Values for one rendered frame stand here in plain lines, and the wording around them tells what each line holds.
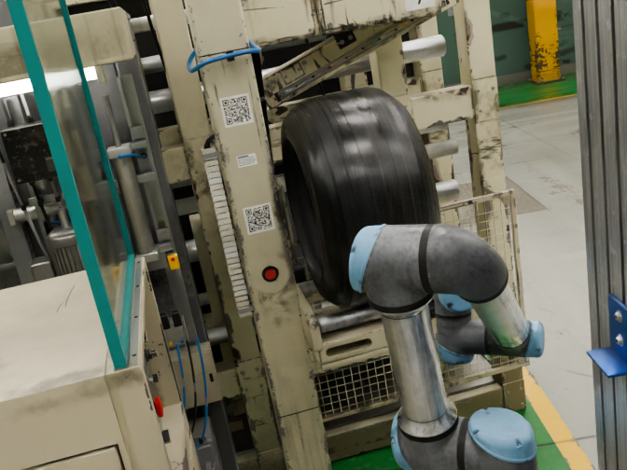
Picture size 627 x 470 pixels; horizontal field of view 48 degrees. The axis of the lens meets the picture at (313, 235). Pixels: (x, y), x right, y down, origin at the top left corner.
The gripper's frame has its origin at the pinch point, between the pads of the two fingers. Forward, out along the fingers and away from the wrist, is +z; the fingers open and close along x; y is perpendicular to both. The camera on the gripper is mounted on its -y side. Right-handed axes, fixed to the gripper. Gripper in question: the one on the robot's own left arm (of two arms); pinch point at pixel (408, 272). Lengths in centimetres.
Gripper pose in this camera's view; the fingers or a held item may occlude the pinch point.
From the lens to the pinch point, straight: 181.2
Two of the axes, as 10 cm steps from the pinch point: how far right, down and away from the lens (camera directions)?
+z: -2.0, -1.4, 9.7
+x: -9.6, 2.3, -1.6
